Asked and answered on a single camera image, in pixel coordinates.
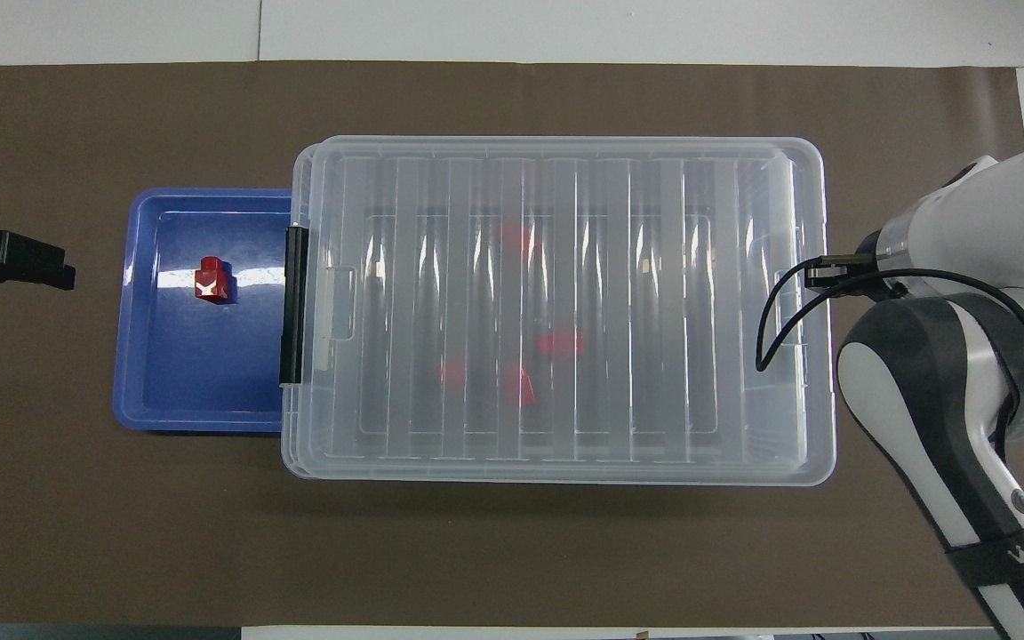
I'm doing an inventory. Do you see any clear ribbed plastic lid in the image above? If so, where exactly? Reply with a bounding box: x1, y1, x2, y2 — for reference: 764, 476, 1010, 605
292, 136, 836, 486

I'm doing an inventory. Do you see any blue plastic tray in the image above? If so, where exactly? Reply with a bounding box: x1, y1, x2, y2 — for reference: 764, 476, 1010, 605
112, 188, 295, 434

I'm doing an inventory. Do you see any brown paper table mat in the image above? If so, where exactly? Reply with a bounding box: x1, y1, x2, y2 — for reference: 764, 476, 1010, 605
0, 60, 1024, 628

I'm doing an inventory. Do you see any clear plastic storage box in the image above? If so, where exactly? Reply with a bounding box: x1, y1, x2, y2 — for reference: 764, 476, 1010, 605
281, 138, 824, 485

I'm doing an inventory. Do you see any black box latch handle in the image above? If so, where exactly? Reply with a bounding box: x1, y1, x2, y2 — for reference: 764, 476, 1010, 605
279, 227, 308, 385

